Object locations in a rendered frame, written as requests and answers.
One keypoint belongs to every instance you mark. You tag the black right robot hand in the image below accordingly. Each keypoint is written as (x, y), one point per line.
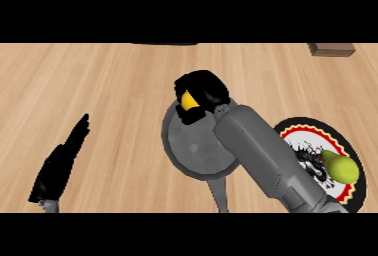
(207, 86)

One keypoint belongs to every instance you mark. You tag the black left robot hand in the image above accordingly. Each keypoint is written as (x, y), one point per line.
(60, 166)

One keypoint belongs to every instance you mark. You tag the yellow lemon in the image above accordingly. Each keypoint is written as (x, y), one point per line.
(188, 101)

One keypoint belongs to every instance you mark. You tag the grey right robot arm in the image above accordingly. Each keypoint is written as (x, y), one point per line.
(275, 156)

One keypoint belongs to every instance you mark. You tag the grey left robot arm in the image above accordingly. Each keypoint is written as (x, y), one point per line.
(51, 206)

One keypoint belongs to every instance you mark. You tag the grey frying pan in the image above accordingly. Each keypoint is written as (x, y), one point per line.
(197, 150)

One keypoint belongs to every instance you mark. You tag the black rimmed patterned plate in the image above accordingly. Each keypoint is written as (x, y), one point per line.
(340, 146)

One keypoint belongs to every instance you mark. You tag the brown wooden block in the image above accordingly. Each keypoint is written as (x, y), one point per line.
(333, 49)

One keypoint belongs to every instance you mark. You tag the green pear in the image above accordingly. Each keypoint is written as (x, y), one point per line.
(340, 167)

